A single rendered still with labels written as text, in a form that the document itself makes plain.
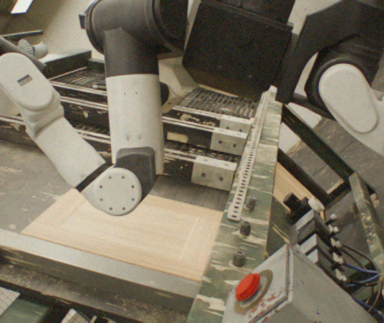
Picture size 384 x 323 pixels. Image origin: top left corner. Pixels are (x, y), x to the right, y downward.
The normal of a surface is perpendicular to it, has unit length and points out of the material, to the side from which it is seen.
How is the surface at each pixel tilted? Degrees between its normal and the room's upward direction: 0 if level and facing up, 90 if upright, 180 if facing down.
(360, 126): 90
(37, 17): 90
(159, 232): 58
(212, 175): 90
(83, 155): 95
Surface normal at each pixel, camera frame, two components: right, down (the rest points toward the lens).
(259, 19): -0.04, 0.40
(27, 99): 0.48, -0.32
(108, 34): -0.53, 0.12
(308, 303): 0.64, -0.66
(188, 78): 0.61, 0.49
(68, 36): -0.25, 0.37
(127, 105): 0.01, 0.10
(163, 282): 0.15, -0.92
